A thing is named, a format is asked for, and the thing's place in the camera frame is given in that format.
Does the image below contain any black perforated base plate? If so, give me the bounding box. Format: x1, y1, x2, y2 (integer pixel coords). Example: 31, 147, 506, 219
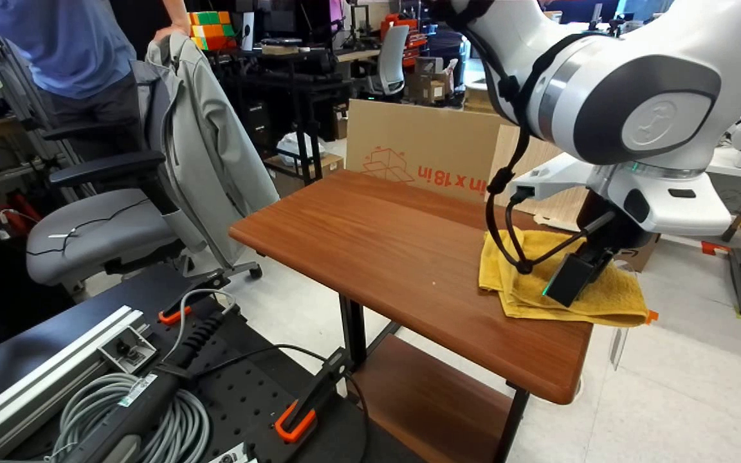
41, 314, 371, 463

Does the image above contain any orange black clamp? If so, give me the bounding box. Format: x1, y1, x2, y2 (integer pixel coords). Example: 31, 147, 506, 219
271, 346, 350, 444
156, 278, 223, 326

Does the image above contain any yellow towel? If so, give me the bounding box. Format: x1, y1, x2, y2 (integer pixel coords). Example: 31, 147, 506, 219
477, 234, 659, 326

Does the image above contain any person in blue shirt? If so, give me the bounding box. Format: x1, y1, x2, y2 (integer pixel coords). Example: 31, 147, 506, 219
0, 0, 194, 123

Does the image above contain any colourful cube toy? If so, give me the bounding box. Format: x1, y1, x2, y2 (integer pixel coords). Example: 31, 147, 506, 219
189, 11, 237, 50

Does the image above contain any large cardboard box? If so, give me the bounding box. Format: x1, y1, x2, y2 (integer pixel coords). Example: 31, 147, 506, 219
347, 101, 517, 202

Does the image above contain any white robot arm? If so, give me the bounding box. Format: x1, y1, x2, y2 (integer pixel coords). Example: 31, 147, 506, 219
431, 0, 741, 306

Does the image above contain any aluminium extrusion rail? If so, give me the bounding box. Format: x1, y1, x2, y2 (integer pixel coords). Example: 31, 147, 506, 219
0, 306, 142, 458

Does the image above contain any orange black clamp rear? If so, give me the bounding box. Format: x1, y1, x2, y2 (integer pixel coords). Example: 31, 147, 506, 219
156, 278, 223, 326

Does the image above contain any grey coiled cable bundle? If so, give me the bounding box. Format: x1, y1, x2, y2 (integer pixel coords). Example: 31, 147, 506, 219
44, 369, 212, 463

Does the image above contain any orange black clamp front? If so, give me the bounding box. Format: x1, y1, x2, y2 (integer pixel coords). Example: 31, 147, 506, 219
271, 346, 350, 444

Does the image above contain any black desk in background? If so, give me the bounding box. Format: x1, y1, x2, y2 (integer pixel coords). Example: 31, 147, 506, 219
210, 49, 363, 182

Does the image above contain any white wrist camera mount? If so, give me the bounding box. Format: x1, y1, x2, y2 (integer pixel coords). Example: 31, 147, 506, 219
508, 151, 731, 238

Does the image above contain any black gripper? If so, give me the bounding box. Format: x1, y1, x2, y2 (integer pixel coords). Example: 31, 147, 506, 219
544, 191, 651, 306

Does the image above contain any grey office chair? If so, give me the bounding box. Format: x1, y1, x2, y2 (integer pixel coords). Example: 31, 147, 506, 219
24, 65, 259, 286

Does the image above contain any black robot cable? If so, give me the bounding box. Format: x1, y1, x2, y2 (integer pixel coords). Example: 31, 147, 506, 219
449, 0, 600, 278

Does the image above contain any grey jacket on chair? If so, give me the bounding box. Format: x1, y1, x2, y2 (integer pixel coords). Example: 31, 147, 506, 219
144, 34, 280, 269

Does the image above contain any brown wooden side table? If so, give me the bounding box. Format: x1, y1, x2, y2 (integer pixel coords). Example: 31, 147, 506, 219
230, 173, 592, 463

